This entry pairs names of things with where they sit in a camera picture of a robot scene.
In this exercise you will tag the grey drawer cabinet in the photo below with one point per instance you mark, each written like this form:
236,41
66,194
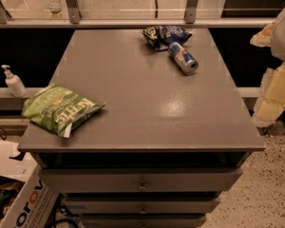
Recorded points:
186,137

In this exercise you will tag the green jalapeno chip bag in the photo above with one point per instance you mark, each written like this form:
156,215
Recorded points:
59,110

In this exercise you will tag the top drawer knob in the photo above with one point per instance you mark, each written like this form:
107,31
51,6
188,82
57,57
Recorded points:
142,186

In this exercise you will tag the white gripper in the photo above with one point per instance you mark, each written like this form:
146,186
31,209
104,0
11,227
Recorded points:
270,103

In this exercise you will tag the grey metal railing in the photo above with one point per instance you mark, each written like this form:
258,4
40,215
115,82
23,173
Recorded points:
136,14

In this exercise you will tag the white cardboard box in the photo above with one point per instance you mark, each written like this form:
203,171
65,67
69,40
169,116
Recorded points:
26,200

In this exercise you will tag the redbull can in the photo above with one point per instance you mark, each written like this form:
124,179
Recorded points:
187,63

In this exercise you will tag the middle drawer knob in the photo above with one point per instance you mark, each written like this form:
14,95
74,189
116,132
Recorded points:
143,211

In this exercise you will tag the white pump bottle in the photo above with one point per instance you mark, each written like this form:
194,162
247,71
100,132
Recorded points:
14,83

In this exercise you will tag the blue chip bag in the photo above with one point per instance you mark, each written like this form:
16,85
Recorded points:
160,37

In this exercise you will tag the drawer knob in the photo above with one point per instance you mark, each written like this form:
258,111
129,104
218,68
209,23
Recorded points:
142,186
143,211

